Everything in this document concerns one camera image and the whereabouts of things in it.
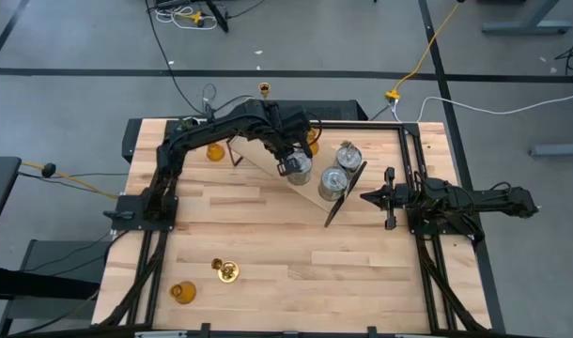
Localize yellow cable with black plug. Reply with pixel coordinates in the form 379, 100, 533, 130
0, 153, 121, 201

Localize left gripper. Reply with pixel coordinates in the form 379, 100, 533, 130
267, 103, 316, 178

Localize black computer tower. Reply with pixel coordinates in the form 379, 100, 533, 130
267, 99, 369, 122

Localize amber ribbed glass vase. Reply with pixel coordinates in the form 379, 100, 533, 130
168, 280, 198, 306
306, 127, 321, 157
205, 143, 226, 163

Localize black stand leg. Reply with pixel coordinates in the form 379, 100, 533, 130
205, 0, 230, 34

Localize yellow hanging extension cable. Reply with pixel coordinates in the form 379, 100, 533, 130
384, 2, 462, 102

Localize white cable coil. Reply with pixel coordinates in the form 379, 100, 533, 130
153, 5, 220, 32

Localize black clamp with grey cable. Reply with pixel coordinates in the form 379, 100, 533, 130
200, 83, 218, 114

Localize black aluminium rig frame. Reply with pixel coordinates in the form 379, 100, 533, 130
98, 117, 492, 332

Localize silver tin candle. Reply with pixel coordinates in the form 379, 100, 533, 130
317, 165, 349, 202
286, 149, 314, 187
335, 140, 364, 176

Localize wooden shelf riser black legs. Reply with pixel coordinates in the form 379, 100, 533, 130
225, 119, 368, 230

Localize silver camera bracket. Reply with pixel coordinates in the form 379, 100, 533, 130
133, 328, 438, 338

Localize white floor cable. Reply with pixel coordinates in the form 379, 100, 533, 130
390, 88, 573, 124

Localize black hanging cable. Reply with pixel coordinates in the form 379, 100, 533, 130
144, 0, 208, 116

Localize grey desk leg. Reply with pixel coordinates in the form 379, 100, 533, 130
529, 143, 573, 158
481, 0, 573, 35

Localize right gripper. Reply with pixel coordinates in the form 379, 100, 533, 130
360, 167, 412, 231

